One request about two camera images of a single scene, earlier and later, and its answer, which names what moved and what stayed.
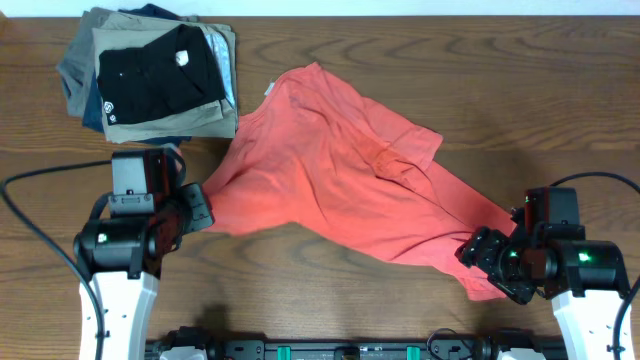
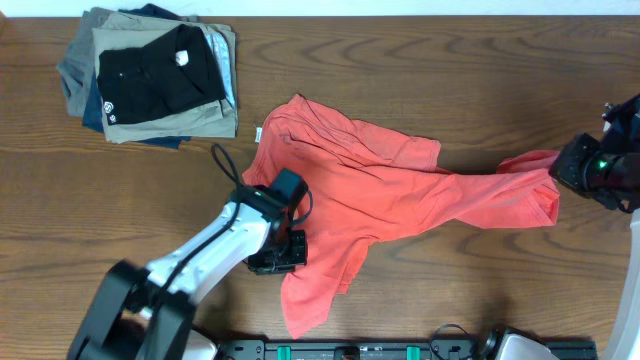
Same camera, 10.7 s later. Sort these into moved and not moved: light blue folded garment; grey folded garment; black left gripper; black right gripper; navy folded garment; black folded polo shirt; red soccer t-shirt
Moved: black right gripper; red soccer t-shirt; black left gripper
Not moved: light blue folded garment; navy folded garment; black folded polo shirt; grey folded garment
